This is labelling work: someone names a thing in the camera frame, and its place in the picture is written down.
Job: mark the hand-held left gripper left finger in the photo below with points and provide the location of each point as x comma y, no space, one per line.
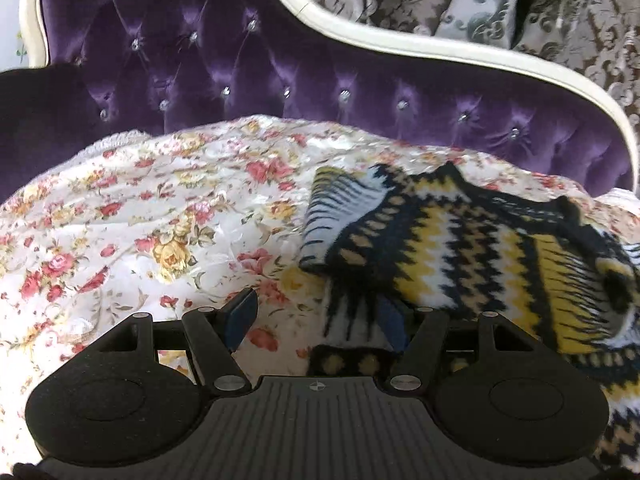
238,321

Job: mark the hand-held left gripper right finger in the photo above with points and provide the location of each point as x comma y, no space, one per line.
393,324

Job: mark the zigzag knitted sweater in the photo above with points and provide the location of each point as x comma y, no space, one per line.
450,240

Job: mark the floral blanket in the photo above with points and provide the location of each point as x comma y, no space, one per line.
125,210

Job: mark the purple tufted sofa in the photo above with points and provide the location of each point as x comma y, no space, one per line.
200,60

